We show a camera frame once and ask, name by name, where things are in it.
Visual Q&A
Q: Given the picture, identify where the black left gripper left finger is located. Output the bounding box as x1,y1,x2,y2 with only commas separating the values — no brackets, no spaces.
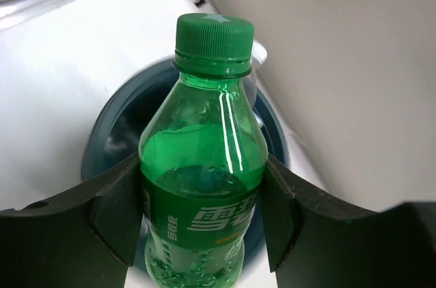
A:
1,155,142,287

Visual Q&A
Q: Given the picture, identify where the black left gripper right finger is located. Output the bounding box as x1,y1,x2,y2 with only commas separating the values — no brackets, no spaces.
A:
260,157,435,287

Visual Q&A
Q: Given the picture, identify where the green plastic soda bottle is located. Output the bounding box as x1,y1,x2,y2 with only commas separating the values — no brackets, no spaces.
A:
138,13,268,287

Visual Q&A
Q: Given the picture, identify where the small blue label water bottle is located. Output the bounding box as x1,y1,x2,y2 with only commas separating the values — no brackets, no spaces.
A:
243,39,268,109

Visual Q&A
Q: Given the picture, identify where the dark green ribbed plastic bin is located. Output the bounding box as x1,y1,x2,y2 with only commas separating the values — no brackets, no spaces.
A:
81,58,291,272

